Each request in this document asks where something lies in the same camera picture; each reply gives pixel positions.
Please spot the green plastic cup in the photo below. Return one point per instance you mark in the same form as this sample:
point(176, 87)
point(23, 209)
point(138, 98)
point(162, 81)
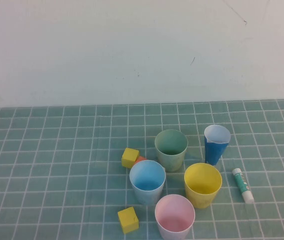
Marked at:
point(171, 160)

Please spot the light blue plastic cup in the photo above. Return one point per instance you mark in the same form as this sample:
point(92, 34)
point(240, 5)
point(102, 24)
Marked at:
point(146, 195)

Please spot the orange foam cube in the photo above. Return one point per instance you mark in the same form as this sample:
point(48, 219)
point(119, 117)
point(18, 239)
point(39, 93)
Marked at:
point(140, 159)

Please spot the yellow foam cube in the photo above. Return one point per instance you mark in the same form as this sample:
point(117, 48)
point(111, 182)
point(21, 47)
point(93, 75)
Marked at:
point(129, 157)
point(128, 221)

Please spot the blue paper cone cup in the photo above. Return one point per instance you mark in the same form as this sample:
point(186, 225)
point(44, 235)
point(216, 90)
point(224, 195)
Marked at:
point(214, 152)

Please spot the teal checkered tablecloth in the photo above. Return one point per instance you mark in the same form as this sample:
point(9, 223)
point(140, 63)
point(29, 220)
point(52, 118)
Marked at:
point(57, 150)

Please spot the yellow plastic cup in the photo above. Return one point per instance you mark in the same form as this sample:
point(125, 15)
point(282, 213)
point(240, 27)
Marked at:
point(201, 197)

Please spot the pink plastic cup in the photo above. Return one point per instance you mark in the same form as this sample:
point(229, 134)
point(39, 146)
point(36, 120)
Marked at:
point(174, 225)

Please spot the green white glue stick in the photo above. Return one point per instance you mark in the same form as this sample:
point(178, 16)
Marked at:
point(241, 183)

